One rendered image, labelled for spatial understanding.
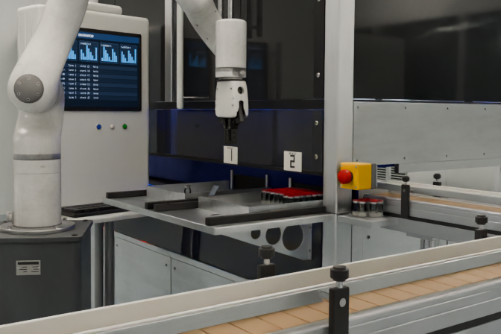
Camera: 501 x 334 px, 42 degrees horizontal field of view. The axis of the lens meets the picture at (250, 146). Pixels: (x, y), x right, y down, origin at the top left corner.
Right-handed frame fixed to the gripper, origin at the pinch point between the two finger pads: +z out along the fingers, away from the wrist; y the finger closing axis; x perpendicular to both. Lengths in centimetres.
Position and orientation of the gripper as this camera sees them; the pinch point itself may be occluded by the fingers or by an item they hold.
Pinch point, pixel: (230, 136)
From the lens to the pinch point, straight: 178.8
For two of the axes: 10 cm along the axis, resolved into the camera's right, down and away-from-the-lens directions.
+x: -8.1, 0.3, -5.9
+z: -0.1, 10.0, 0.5
